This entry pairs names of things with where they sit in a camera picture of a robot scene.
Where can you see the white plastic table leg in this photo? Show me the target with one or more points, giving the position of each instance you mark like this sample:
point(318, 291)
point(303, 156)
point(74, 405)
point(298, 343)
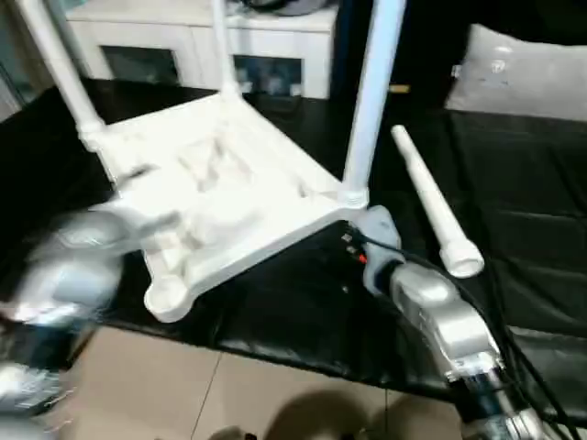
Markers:
point(431, 197)
point(225, 55)
point(371, 91)
point(73, 78)

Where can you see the white plastic table top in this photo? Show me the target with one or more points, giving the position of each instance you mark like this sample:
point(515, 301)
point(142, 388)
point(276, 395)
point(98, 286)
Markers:
point(252, 151)

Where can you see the grey pillow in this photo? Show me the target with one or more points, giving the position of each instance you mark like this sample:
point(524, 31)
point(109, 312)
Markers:
point(518, 78)

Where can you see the black case with gold label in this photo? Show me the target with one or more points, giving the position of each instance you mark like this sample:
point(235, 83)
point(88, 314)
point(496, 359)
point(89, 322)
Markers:
point(426, 50)

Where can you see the white glass-door cabinet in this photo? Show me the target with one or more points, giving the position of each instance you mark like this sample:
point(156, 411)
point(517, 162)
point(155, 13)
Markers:
point(160, 32)

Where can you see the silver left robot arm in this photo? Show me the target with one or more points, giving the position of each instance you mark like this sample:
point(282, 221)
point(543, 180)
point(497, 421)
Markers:
point(69, 275)

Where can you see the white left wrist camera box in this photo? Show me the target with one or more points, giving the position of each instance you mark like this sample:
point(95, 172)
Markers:
point(151, 224)

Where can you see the black mat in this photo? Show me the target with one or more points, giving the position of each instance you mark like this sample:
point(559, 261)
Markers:
point(504, 206)

